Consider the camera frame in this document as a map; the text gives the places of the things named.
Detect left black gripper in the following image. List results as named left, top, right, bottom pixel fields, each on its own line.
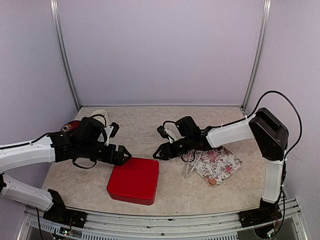
left=78, top=141, right=132, bottom=166

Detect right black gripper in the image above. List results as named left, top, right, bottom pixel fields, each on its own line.
left=153, top=134, right=194, bottom=160

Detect red box lid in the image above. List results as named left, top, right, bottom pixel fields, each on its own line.
left=106, top=157, right=160, bottom=206

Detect silver metal serving tongs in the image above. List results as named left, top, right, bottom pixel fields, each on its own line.
left=184, top=150, right=199, bottom=178

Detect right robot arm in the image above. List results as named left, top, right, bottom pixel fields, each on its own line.
left=152, top=108, right=289, bottom=222

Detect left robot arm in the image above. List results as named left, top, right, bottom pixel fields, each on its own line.
left=0, top=116, right=132, bottom=223

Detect brown sweet chocolate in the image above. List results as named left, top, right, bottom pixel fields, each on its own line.
left=209, top=180, right=217, bottom=187

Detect cream ceramic mug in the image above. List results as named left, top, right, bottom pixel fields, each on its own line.
left=91, top=109, right=110, bottom=126

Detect floral rectangular tray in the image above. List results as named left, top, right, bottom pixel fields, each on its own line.
left=181, top=146, right=243, bottom=188

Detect red floral saucer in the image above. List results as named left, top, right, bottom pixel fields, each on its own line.
left=60, top=120, right=81, bottom=133

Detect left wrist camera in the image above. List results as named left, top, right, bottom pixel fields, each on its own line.
left=103, top=122, right=120, bottom=146

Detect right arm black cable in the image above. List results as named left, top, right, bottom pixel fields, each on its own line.
left=217, top=90, right=303, bottom=156

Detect aluminium table front rail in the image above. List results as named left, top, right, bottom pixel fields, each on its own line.
left=17, top=192, right=308, bottom=240

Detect left aluminium frame post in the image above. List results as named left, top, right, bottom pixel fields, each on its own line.
left=50, top=0, right=82, bottom=112

